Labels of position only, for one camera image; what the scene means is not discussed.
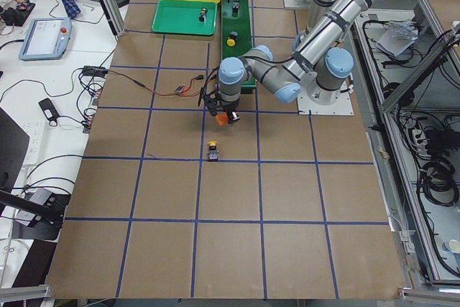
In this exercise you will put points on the black power adapter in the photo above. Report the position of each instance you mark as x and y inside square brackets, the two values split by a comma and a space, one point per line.
[49, 110]

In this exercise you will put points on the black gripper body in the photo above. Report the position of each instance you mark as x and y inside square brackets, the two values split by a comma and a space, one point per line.
[228, 108]

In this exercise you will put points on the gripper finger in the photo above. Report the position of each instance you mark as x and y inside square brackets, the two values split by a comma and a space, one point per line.
[233, 117]

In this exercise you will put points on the green conveyor belt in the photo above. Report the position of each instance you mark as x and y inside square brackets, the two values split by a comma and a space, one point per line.
[239, 22]

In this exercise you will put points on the blue plaid cloth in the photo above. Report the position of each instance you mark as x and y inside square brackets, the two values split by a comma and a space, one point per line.
[71, 8]

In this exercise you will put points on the white power strip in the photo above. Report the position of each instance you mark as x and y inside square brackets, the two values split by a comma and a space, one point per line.
[35, 130]

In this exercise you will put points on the green plastic tray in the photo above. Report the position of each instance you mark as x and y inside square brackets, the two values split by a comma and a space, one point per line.
[181, 17]

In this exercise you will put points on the crumpled white paper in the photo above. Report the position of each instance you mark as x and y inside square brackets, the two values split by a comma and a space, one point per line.
[398, 36]

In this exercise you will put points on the green push button switch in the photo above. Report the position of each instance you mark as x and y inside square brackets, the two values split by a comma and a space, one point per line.
[203, 14]

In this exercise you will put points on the orange cylinder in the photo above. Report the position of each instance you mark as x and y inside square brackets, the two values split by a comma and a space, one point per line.
[222, 119]

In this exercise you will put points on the yellow push button switch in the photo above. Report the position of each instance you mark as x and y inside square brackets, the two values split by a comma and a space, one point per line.
[232, 39]

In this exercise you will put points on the blue teach pendant near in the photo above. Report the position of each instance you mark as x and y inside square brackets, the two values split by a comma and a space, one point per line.
[46, 39]

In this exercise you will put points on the small black controller board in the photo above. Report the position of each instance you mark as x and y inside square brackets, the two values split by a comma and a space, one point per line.
[94, 71]

